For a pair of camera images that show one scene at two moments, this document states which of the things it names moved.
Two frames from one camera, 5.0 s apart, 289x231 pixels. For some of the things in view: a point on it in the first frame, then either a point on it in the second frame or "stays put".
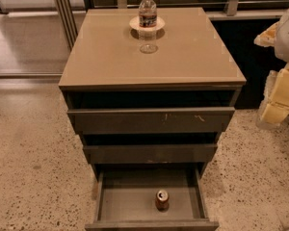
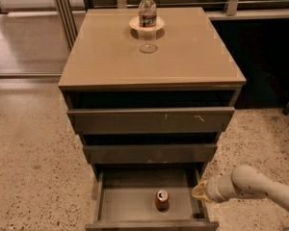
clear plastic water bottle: (147, 12) stays put
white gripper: (288, 38) -> (212, 189)
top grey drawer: (151, 120) stays put
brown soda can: (162, 200) stays put
